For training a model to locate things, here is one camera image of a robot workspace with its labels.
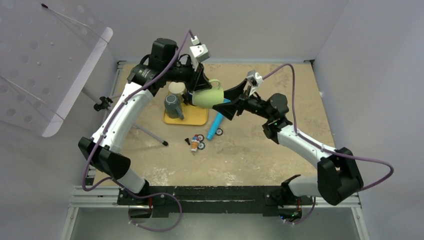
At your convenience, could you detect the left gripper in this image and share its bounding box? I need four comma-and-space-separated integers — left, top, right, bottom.
164, 56, 212, 93

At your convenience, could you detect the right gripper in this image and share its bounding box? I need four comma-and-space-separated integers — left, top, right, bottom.
213, 78, 273, 121

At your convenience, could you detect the light green mug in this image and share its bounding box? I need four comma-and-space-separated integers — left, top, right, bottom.
192, 79, 224, 109

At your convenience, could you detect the grey mug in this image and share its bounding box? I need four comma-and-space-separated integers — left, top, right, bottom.
164, 94, 184, 120

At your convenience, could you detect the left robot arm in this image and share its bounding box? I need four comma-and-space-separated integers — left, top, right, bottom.
78, 36, 212, 205

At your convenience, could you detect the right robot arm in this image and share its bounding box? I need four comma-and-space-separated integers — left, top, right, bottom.
213, 76, 364, 206

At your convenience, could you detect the cream mug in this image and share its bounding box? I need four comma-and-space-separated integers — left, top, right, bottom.
168, 82, 186, 103

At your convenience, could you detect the blue toy microphone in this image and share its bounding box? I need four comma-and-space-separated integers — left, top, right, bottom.
206, 112, 224, 141

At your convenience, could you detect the yellow tray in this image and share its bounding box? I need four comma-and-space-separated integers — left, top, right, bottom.
162, 103, 208, 126

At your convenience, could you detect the poker chip by microphone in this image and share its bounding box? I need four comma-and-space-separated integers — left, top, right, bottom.
215, 128, 223, 136

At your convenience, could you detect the poker chip 100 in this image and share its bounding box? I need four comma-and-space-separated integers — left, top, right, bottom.
195, 134, 205, 142

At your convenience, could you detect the ice cream cone toy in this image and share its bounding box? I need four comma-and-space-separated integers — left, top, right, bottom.
190, 135, 200, 152

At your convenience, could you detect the poker chip 50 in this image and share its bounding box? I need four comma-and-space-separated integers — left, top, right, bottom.
197, 142, 206, 150

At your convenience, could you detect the tripod stand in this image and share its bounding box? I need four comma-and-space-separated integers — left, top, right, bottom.
81, 87, 169, 146

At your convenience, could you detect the white perforated panel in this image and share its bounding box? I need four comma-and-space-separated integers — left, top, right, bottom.
0, 0, 113, 137

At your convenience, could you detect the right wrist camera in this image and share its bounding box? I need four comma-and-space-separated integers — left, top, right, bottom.
246, 70, 264, 89

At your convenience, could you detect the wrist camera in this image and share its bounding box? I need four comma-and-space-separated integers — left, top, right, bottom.
246, 70, 264, 89
189, 35, 211, 63

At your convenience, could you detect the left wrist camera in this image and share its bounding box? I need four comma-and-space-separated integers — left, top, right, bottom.
189, 35, 211, 63

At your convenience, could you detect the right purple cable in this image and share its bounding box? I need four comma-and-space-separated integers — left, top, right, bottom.
261, 63, 395, 226

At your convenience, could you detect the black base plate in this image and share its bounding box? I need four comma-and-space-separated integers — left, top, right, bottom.
117, 185, 313, 218

